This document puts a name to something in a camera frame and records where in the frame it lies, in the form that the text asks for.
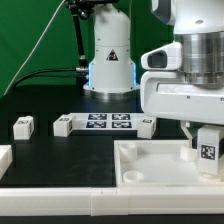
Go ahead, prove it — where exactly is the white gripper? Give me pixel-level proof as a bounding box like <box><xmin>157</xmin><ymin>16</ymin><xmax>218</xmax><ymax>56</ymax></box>
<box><xmin>140</xmin><ymin>71</ymin><xmax>224</xmax><ymax>147</ymax></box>

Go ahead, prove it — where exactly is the white square tabletop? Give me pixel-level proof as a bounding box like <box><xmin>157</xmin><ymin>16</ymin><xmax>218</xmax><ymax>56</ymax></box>
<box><xmin>114</xmin><ymin>140</ymin><xmax>224</xmax><ymax>187</ymax></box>

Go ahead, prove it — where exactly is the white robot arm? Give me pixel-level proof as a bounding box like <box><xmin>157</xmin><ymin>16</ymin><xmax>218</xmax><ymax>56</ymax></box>
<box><xmin>84</xmin><ymin>0</ymin><xmax>224</xmax><ymax>127</ymax></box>

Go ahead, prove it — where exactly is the white left fence piece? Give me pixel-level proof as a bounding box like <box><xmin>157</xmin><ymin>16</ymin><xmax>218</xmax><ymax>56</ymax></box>
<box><xmin>0</xmin><ymin>145</ymin><xmax>13</xmax><ymax>179</ymax></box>

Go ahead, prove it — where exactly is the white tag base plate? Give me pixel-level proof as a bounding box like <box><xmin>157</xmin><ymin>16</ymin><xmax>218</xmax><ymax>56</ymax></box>
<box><xmin>74</xmin><ymin>113</ymin><xmax>144</xmax><ymax>130</ymax></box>

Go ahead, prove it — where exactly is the white front fence wall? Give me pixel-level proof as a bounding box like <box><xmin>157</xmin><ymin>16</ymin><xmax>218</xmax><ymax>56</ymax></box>
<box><xmin>0</xmin><ymin>187</ymin><xmax>224</xmax><ymax>216</ymax></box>

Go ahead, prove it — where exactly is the black cable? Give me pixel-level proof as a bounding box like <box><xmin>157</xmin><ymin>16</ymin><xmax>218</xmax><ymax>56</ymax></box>
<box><xmin>12</xmin><ymin>68</ymin><xmax>88</xmax><ymax>88</ymax></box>

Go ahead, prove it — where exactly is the white cable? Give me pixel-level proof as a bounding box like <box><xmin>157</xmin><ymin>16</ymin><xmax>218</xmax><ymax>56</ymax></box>
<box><xmin>2</xmin><ymin>0</ymin><xmax>67</xmax><ymax>98</ymax></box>

